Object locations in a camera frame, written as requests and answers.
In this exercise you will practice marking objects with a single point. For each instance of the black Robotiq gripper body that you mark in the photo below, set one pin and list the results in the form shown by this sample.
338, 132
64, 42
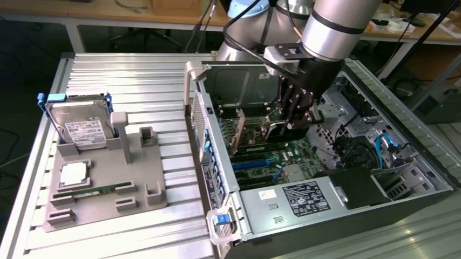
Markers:
318, 75

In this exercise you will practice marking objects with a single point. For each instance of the black graphics card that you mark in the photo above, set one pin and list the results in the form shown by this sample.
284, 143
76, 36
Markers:
251, 129

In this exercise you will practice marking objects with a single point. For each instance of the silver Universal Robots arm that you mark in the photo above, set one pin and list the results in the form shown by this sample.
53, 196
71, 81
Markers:
331, 32

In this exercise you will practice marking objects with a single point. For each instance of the perforated metal disk bay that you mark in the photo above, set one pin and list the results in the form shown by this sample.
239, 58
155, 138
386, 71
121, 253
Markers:
338, 116

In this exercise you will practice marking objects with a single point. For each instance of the green motherboard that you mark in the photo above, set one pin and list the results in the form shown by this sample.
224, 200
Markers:
298, 153

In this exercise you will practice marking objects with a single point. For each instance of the thin metal locking lever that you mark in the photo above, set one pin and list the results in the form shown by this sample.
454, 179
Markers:
238, 106

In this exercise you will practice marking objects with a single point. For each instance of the silver chipset heatsink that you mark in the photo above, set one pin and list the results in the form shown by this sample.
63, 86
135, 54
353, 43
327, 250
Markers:
295, 174

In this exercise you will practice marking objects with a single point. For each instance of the blue expansion slot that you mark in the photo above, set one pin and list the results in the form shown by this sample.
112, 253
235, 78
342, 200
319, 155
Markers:
251, 164

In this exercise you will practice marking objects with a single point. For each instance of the white and orange box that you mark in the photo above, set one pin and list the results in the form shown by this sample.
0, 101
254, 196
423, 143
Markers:
386, 24

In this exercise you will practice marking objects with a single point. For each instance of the black plastic air shroud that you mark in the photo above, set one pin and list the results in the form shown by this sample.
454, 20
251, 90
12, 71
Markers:
354, 189

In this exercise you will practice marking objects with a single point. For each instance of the black slanted stand pole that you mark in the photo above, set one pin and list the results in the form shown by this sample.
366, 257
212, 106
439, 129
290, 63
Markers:
421, 37

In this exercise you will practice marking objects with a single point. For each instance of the dark grey cabinet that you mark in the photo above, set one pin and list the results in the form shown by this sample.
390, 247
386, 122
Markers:
437, 105

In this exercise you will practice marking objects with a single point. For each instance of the grey power supply unit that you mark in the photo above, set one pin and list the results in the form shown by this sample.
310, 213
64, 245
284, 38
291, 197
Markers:
266, 205

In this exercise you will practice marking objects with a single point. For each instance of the open black PC case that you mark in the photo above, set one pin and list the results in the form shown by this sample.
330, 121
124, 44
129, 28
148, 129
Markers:
359, 221

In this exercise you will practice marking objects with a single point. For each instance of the blue case latch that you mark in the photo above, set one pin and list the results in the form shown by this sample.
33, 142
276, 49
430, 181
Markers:
220, 219

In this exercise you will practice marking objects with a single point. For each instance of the grey plastic parts rack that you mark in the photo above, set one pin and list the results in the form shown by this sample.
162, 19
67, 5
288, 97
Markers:
104, 175

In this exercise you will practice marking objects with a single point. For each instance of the hard disk in blue caddy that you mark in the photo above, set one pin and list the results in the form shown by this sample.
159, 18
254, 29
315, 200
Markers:
80, 124

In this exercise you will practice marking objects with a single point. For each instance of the green RAM stick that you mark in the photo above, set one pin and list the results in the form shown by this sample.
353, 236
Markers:
89, 191

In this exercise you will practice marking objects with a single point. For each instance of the silver CPU chip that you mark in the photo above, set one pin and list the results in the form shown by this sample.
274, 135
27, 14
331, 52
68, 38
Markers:
72, 174

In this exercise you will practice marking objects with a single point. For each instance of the wooden desk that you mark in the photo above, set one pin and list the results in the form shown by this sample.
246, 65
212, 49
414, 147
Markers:
49, 6

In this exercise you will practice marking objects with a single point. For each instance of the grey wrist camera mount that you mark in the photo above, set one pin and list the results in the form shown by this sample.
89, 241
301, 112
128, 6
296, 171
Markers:
284, 56

